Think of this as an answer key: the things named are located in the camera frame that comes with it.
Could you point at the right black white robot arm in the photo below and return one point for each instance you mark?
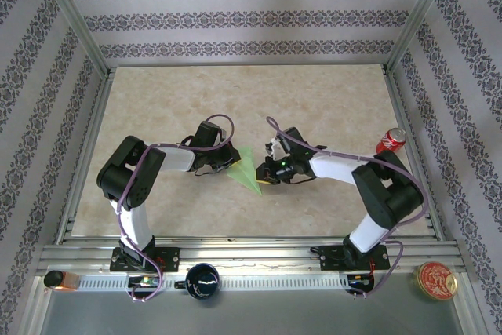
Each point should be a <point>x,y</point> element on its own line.
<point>392,194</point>

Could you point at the aluminium side rail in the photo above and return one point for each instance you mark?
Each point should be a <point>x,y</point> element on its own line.
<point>403,115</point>
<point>87,154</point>

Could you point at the aluminium frame post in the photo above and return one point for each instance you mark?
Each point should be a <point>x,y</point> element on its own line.
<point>76,17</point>
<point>416,17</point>

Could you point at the dark blue glossy mug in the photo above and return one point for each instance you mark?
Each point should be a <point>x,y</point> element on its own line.
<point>202,282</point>

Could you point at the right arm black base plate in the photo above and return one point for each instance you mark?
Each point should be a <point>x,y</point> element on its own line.
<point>333,258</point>

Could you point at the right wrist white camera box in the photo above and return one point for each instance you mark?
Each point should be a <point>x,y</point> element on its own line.
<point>274,148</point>

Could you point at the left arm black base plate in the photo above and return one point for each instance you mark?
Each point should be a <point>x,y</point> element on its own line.
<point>168,259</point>

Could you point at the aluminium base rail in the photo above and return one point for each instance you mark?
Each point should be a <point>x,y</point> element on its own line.
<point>255,256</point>

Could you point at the red soda can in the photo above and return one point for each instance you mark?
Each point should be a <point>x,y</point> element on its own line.
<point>391,140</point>

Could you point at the small circuit board with light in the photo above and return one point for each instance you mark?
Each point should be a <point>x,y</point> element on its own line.
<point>143,281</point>
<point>361,281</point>

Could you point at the red and gold round tin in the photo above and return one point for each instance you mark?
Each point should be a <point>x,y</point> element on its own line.
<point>435,281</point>

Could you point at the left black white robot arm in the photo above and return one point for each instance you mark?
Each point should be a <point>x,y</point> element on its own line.
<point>125,178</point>

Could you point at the orange bottle with black cap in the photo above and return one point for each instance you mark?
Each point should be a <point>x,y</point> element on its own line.
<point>62,281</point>

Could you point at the light green paper sheet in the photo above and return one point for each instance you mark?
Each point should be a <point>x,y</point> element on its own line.
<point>245,172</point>

